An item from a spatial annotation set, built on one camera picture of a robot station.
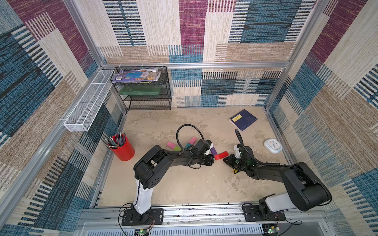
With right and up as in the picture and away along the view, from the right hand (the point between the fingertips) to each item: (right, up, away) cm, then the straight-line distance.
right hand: (224, 161), depth 93 cm
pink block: (-20, +12, +9) cm, 25 cm away
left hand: (-6, 0, -2) cm, 6 cm away
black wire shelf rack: (-42, +41, +22) cm, 63 cm away
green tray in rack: (-53, +44, +1) cm, 69 cm away
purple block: (-6, +6, +3) cm, 9 cm away
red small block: (-5, +3, 0) cm, 6 cm away
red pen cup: (-59, +11, -11) cm, 61 cm away
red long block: (0, +4, +2) cm, 4 cm away
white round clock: (+32, +9, +3) cm, 34 cm away
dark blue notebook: (+18, +26, +20) cm, 37 cm away
